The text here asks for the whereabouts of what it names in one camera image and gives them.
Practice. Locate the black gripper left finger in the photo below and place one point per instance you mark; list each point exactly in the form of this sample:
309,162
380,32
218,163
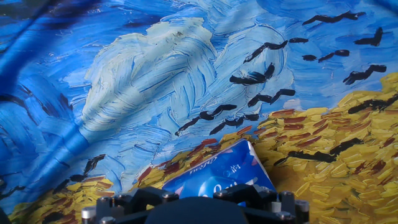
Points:
124,205

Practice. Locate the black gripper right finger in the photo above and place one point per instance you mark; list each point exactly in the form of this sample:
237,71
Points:
267,202

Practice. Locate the blue tissue pack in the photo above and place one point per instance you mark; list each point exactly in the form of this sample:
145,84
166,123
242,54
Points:
217,171

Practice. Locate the Van Gogh print cloth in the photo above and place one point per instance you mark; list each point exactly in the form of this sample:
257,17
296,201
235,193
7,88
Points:
155,77

